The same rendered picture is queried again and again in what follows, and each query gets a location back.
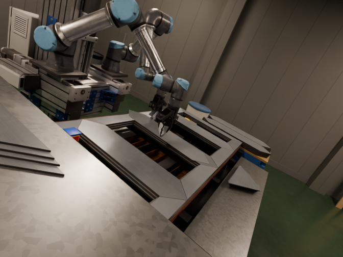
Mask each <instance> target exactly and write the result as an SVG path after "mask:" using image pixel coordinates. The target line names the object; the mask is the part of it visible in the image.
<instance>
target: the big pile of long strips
mask: <svg viewBox="0 0 343 257"><path fill-rule="evenodd" d="M202 120H203V121H205V122H207V123H209V124H210V125H212V126H214V127H216V128H217V129H219V130H221V131H223V132H225V133H226V134H228V135H230V136H232V137H233V138H235V139H237V140H239V141H240V142H242V144H241V147H242V148H244V149H246V150H247V151H249V152H251V153H253V154H254V155H256V156H260V157H263V158H267V157H269V156H270V155H271V152H270V151H271V148H270V147H269V146H267V145H266V144H265V143H264V142H262V141H261V140H259V139H257V138H255V137H253V136H251V135H250V134H248V133H246V132H244V131H242V130H240V129H238V128H237V127H235V126H233V125H231V124H229V123H227V122H225V121H224V120H222V119H220V118H218V117H215V116H212V115H209V116H208V118H207V117H203V119H202Z"/></svg>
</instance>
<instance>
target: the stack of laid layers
mask: <svg viewBox="0 0 343 257"><path fill-rule="evenodd" d="M178 114H179V115H181V116H184V117H186V118H188V119H190V120H191V121H193V122H195V123H196V124H198V125H200V126H202V127H203V128H205V129H207V130H208V131H210V132H212V133H214V134H215V135H217V136H219V137H221V138H222V139H224V140H226V141H227V143H228V142H229V141H231V139H230V138H228V137H226V136H225V135H223V134H221V133H219V132H218V131H216V130H214V129H212V128H211V127H209V126H207V125H205V124H203V123H202V122H200V121H198V120H196V119H195V118H193V117H191V116H189V115H188V114H186V113H184V112H182V113H178ZM132 125H133V126H135V127H136V128H138V129H139V130H141V131H142V132H144V133H145V134H146V135H148V136H149V137H151V138H152V139H154V140H155V141H157V142H158V143H160V144H161V145H163V146H164V147H165V148H167V149H168V150H170V151H171V152H173V153H174V154H176V155H177V156H179V157H180V158H181V159H183V160H184V161H186V162H187V163H189V164H190V165H191V166H193V167H194V169H195V168H197V167H198V166H199V165H200V164H201V165H206V166H210V167H215V168H217V169H216V170H215V171H214V172H213V174H212V175H211V176H210V177H209V178H208V179H207V180H209V179H210V178H211V177H212V176H213V175H214V174H215V173H216V171H217V170H218V169H219V168H220V167H221V166H222V165H223V164H224V162H225V161H226V160H227V159H228V158H229V157H230V156H231V155H232V154H233V153H234V152H235V151H236V150H237V149H238V148H239V147H240V146H241V145H239V147H238V148H237V149H236V150H235V151H234V152H233V153H232V154H231V155H230V156H229V157H228V158H227V159H226V160H225V161H224V162H223V163H222V164H221V165H220V166H219V167H217V166H216V164H215V162H214V161H213V159H212V158H211V156H212V155H213V154H214V153H215V152H214V153H213V154H212V155H211V156H209V155H207V154H206V153H204V152H203V151H201V150H200V151H201V152H203V153H204V155H205V156H206V158H207V160H208V162H209V164H206V163H202V162H198V161H194V160H191V159H190V158H188V157H187V156H186V155H184V154H182V153H181V152H180V151H178V150H177V149H175V148H174V147H172V146H171V145H169V144H168V143H167V142H165V141H164V140H162V139H161V138H159V137H158V136H157V135H155V134H154V133H152V132H151V131H149V130H148V129H147V128H145V127H144V126H142V125H141V124H140V123H138V122H137V121H135V120H132V121H126V122H120V123H114V124H107V125H106V126H107V127H109V128H110V129H112V130H113V129H118V128H122V127H127V126H132ZM175 125H177V126H178V127H180V128H182V129H183V130H185V131H187V132H188V133H190V134H192V135H193V136H195V137H196V138H198V139H200V140H201V141H203V142H205V143H206V144H208V145H209V146H211V147H213V148H214V149H216V150H217V151H218V150H219V149H221V147H220V146H218V145H216V144H215V143H213V142H211V141H210V140H208V139H206V138H205V137H203V136H201V135H200V134H198V133H196V132H195V131H193V130H191V129H190V128H188V127H186V126H185V125H183V124H181V123H180V122H178V121H177V123H176V124H175ZM79 140H81V141H82V142H83V143H84V144H85V145H86V146H88V147H89V148H90V149H91V150H92V151H94V152H95V153H96V154H97V155H98V156H99V157H101V158H102V159H103V160H104V161H105V162H106V163H108V164H109V165H110V166H111V167H112V168H114V169H115V170H116V171H117V172H118V173H119V174H121V175H122V176H123V177H124V178H125V179H127V180H128V181H129V182H130V183H131V184H132V185H134V186H135V187H136V188H137V189H138V190H140V191H141V192H142V193H143V194H144V195H145V196H147V197H148V198H149V199H150V200H151V202H150V203H149V204H151V203H152V202H153V201H154V200H156V199H157V198H158V197H159V195H158V194H156V193H155V192H154V191H153V190H152V189H150V188H149V187H148V186H147V185H145V184H144V183H143V182H142V181H141V180H139V179H138V178H137V177H136V176H134V175H133V174H132V173H131V172H130V171H128V170H127V169H126V168H125V167H124V166H122V165H121V164H120V163H119V162H117V161H116V160H115V159H114V158H112V157H111V156H110V155H109V154H107V153H106V152H105V151H104V150H102V149H101V148H100V147H99V146H98V145H96V144H95V143H94V142H93V141H91V140H90V139H89V138H88V137H86V136H85V135H84V134H83V133H82V134H81V135H80V137H79ZM186 142H187V141H186ZM187 143H188V142H187ZM189 144H190V143H189ZM191 145H192V144H191ZM194 147H195V146H194ZM197 149H198V148H197ZM198 150H199V149H198ZM217 151H216V152H217ZM194 169H193V170H194ZM193 170H191V171H193ZM191 171H190V172H191ZM190 172H188V173H187V174H189V173H190ZM187 174H186V175H187ZM186 175H185V176H186ZM185 176H183V177H185ZM183 177H182V178H183ZM182 178H181V179H182ZM181 179H180V180H181ZM207 180H206V181H205V182H204V183H203V184H202V185H201V186H200V187H199V188H198V189H197V190H196V191H195V192H194V193H193V194H192V195H191V196H190V197H189V198H188V199H187V200H186V202H185V203H184V204H183V205H182V206H181V207H180V208H179V209H178V210H177V211H176V212H175V213H174V214H173V215H172V216H171V217H170V218H169V221H170V220H171V219H172V218H173V217H174V215H175V214H176V213H177V212H178V211H179V210H180V209H181V208H182V207H183V206H184V205H185V204H186V203H187V202H188V201H189V200H190V199H191V198H192V197H193V196H194V195H195V194H196V193H197V191H198V190H199V189H200V188H201V187H202V186H203V185H204V184H205V183H206V182H207Z"/></svg>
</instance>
